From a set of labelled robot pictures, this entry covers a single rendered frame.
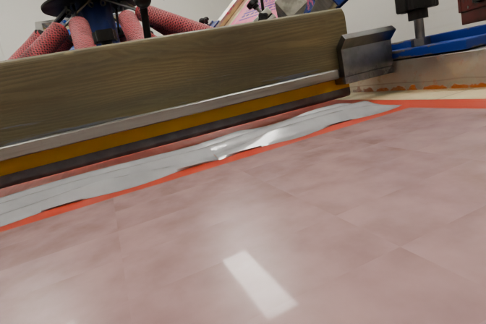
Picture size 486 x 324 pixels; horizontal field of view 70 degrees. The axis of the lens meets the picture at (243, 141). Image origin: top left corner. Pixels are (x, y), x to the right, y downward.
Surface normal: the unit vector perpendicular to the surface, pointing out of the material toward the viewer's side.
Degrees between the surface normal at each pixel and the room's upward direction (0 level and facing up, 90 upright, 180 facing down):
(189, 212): 0
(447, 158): 0
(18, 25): 90
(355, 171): 0
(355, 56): 90
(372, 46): 90
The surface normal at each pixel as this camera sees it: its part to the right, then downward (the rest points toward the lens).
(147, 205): -0.20, -0.96
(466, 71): -0.90, 0.26
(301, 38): 0.38, 0.11
